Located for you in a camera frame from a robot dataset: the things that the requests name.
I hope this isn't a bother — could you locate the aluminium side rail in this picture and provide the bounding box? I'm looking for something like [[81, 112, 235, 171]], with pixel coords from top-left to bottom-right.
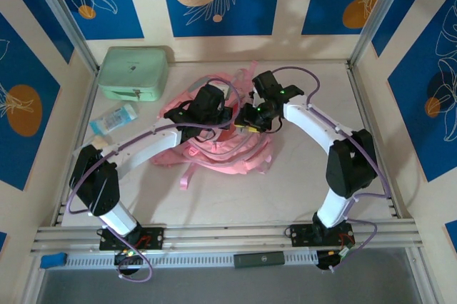
[[345, 63, 408, 219], [51, 66, 103, 228]]

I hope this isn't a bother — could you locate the pink backpack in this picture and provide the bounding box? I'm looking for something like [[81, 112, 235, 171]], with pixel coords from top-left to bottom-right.
[[149, 61, 274, 191]]

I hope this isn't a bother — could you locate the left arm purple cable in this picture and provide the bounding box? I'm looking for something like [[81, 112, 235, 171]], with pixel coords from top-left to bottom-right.
[[67, 78, 241, 285]]

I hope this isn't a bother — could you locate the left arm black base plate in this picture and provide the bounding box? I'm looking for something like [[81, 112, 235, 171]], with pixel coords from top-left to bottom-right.
[[99, 227, 167, 252]]

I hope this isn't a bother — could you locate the left black cable bracket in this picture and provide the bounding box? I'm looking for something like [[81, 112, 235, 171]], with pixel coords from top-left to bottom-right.
[[113, 250, 144, 277]]

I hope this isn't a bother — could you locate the dark rectangular bar device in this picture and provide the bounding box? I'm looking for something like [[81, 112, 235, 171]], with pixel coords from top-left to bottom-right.
[[233, 252, 286, 269]]

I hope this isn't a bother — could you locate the aluminium front rail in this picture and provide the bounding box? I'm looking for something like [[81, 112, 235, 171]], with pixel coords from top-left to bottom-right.
[[30, 220, 426, 255]]

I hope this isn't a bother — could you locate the black cable bracket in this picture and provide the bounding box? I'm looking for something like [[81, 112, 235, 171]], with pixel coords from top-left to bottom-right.
[[316, 248, 353, 272], [113, 250, 144, 277]]

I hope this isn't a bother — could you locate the blue tape piece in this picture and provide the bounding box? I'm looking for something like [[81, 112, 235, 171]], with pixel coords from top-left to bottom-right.
[[39, 253, 69, 269]]

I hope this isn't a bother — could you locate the grey slotted cable duct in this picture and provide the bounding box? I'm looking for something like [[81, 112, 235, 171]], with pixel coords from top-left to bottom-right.
[[66, 250, 319, 270]]

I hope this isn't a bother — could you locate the mint green zip pouch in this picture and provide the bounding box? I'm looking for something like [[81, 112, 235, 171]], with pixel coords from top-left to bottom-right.
[[98, 46, 169, 102]]

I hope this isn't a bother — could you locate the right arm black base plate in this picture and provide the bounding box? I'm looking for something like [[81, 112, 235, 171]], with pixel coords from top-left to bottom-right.
[[289, 223, 356, 248]]

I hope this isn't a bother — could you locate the right black cable bracket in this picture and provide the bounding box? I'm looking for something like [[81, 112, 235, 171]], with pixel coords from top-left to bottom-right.
[[316, 248, 353, 272]]

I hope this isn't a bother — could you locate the aluminium frame post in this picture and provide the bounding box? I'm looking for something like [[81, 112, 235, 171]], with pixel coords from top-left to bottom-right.
[[26, 0, 101, 75], [349, 0, 410, 68]]

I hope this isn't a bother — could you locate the blue white tissue pack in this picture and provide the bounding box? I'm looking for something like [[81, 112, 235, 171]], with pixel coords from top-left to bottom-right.
[[89, 103, 139, 136]]

